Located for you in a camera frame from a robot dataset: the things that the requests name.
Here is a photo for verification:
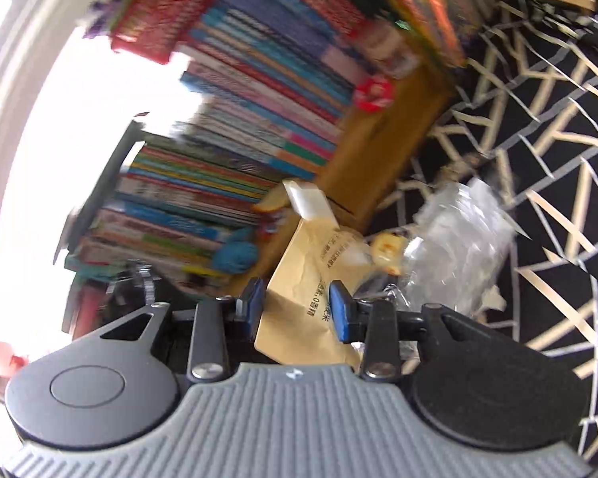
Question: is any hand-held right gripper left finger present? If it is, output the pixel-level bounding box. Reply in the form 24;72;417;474
96;278;267;384

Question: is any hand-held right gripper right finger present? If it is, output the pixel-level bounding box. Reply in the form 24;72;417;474
328;281;521;380

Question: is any brown paper envelope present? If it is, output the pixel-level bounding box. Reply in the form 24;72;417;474
254;179;374;366

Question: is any clear plastic bag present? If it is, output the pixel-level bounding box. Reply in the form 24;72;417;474
393;176;516;319

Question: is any white paper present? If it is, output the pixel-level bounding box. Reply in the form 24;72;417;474
478;284;506;327

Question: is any blue yarn bundle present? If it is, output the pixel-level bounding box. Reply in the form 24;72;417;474
213;238;258;276

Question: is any red white knot ornament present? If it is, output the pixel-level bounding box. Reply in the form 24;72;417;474
256;212;282;240

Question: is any orange peel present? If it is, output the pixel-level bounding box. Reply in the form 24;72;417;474
253;190;286;215

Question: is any wooden desk shelf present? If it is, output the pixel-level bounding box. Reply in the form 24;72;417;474
249;62;459;284

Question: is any black flat notebook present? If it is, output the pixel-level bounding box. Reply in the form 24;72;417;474
54;118;148;264

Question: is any row of upright books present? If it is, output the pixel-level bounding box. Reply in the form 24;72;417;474
62;0;380;290

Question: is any white plastic jar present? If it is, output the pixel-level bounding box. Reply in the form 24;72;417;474
374;25;420;76

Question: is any black beige patterned cloth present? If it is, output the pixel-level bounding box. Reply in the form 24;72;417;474
364;0;598;464

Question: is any red plastic basket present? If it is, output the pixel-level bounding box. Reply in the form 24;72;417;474
110;0;242;65

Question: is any set of thin glossy books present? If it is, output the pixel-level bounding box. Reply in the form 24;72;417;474
364;0;496;68

